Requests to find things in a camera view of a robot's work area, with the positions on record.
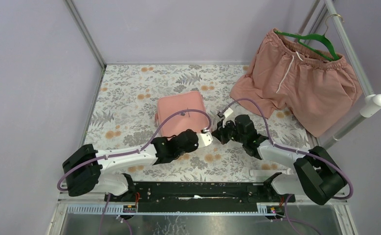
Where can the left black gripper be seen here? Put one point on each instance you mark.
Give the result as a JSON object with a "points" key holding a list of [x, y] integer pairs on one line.
{"points": [[192, 139]]}

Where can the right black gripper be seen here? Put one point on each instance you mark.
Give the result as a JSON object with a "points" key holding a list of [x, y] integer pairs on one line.
{"points": [[219, 132]]}

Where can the pink medicine kit case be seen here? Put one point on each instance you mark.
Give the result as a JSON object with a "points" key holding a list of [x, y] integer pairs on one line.
{"points": [[192, 113]]}

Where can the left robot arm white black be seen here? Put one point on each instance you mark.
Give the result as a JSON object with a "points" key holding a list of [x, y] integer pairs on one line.
{"points": [[88, 169]]}

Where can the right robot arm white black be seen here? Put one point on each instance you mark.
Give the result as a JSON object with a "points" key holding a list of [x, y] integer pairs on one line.
{"points": [[314, 173]]}

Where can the pink shorts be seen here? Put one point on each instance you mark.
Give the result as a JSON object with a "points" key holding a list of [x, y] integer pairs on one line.
{"points": [[285, 74]]}

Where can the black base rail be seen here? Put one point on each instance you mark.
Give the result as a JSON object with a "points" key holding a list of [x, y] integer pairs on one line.
{"points": [[200, 196]]}

